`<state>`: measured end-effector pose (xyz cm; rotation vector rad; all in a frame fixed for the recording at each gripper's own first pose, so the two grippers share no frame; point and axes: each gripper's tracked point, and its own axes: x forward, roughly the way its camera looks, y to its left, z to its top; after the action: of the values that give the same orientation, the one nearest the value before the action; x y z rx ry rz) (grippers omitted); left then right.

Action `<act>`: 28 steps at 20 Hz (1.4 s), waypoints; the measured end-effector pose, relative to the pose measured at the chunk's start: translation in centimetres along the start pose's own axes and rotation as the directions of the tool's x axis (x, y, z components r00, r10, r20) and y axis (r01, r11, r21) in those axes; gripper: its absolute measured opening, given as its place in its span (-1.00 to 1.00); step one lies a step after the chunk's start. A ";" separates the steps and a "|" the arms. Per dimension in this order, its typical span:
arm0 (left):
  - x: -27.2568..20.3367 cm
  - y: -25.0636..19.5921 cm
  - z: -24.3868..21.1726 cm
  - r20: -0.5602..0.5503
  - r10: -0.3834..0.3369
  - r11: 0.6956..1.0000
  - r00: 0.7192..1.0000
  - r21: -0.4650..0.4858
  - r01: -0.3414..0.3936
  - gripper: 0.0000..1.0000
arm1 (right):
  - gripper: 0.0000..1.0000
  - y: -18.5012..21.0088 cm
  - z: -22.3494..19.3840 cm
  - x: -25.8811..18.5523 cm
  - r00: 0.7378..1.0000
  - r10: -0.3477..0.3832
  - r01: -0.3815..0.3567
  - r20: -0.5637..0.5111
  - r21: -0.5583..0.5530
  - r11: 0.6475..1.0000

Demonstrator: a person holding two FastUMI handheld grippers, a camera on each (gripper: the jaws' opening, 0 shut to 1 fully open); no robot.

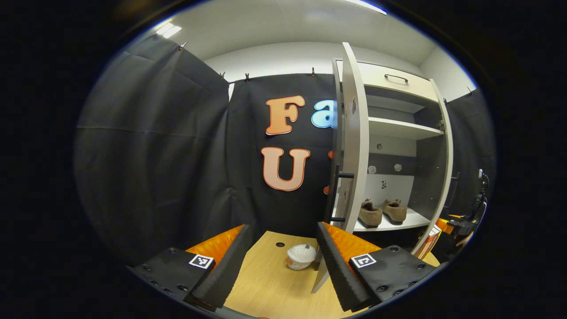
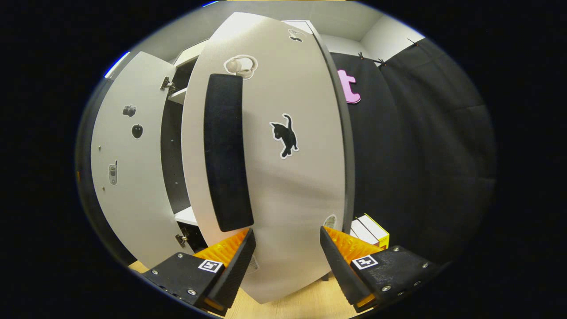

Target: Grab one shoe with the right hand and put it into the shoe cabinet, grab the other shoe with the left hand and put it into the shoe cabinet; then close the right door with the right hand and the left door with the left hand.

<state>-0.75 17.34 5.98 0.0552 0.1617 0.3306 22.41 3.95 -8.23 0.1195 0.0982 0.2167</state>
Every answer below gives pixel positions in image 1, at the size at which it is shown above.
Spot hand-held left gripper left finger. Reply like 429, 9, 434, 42
126, 224, 252, 313

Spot white cabinet door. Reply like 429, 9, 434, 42
310, 42, 370, 294
410, 79, 454, 258

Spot brown fuzzy shoe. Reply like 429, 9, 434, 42
383, 198, 407, 224
358, 198, 383, 229

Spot white cabinet drawer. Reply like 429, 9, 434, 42
335, 60, 439, 103

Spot white shoe cabinet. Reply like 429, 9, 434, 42
332, 58, 448, 255

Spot black backdrop cloth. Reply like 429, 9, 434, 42
73, 35, 231, 266
224, 73, 339, 240
436, 88, 497, 231

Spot white lidded bowl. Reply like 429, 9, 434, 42
286, 244, 317, 271

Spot ceiling light panel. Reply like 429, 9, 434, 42
343, 0, 387, 15
155, 22, 183, 39

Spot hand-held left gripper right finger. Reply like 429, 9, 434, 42
315, 222, 440, 313

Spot orange white box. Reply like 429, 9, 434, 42
414, 224, 442, 261

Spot dark equipment stand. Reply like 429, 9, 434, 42
476, 168, 490, 213

